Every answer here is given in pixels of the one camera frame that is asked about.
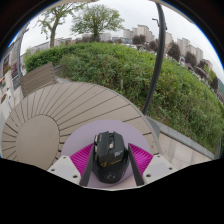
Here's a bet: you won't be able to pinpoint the round leafy tree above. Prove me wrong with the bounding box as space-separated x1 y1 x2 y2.
70 3 125 43

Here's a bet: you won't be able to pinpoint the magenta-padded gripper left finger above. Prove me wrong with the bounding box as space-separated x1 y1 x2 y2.
47 142 96 188

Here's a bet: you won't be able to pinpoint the distant apartment buildings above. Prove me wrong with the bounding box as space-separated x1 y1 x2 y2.
123 23 214 73

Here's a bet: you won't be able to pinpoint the dark curved parasol pole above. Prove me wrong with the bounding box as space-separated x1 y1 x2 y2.
141 2 168 116

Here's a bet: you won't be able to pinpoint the grey slatted outdoor chair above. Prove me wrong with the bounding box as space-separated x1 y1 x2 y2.
18 61 59 98

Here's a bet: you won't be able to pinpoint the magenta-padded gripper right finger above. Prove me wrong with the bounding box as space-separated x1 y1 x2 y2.
127 142 176 187

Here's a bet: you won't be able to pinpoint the black computer mouse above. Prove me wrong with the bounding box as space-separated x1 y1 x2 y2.
91 130 130 184

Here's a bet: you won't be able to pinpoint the tall grey sign pillar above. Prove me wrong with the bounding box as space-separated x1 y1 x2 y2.
14 26 31 80

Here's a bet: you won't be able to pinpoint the thin sparse-leaved tree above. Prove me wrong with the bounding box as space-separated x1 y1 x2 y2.
36 3 91 49

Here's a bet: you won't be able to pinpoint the lilac mouse pad with wrist rest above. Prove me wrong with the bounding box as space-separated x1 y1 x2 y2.
60 119 154 190

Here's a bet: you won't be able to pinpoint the white flower planter box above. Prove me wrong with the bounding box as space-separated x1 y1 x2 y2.
0 92 10 122

